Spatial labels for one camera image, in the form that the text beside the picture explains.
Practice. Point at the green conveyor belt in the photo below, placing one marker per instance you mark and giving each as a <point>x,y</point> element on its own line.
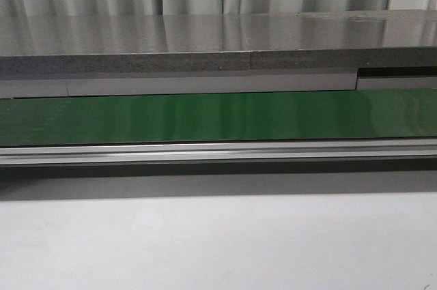
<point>211,117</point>

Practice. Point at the grey stone countertop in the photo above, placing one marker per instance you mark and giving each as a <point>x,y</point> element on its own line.
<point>92,45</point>

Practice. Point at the grey cabinet front panel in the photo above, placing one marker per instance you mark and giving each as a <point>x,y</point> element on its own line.
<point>237,81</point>

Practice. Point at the aluminium conveyor frame rail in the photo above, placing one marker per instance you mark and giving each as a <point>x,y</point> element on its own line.
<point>199,152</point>

